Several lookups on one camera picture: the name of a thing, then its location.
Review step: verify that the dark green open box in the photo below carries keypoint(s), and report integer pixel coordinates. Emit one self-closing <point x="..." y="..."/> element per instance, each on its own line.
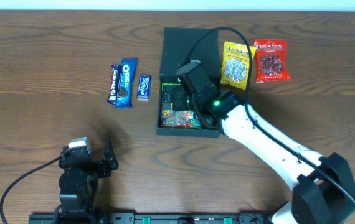
<point x="177" y="43"/>

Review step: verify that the yellow snack bag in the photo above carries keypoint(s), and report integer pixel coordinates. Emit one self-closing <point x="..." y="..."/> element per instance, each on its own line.
<point x="235" y="65"/>

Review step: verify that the blue Eclipse mint box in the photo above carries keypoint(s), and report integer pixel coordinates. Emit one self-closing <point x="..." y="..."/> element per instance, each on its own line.
<point x="144" y="87"/>

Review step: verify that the Dairy Milk chocolate bar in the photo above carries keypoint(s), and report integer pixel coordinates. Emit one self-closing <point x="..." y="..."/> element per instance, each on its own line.
<point x="114" y="84"/>

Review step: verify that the Haribo gummy candy bag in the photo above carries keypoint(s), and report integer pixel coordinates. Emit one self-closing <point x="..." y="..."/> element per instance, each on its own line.
<point x="175" y="119"/>

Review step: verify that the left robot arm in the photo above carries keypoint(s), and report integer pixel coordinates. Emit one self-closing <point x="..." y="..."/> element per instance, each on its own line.
<point x="79" y="182"/>

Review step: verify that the red snack bag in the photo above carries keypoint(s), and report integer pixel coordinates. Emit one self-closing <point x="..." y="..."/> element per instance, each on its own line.
<point x="270" y="60"/>

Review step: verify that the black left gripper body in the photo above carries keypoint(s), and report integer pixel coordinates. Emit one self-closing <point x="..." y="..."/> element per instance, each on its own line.
<point x="103" y="167"/>

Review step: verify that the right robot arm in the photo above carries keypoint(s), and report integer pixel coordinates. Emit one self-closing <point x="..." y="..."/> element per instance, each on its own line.
<point x="323" y="188"/>

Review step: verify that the blue Oreo cookie pack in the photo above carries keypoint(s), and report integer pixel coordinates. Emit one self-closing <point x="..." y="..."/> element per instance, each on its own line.
<point x="128" y="68"/>

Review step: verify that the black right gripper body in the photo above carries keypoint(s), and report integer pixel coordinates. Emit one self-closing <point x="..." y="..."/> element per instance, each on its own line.
<point x="174" y="97"/>

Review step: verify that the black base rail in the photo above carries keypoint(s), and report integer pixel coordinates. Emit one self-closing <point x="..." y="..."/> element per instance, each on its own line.
<point x="130" y="218"/>

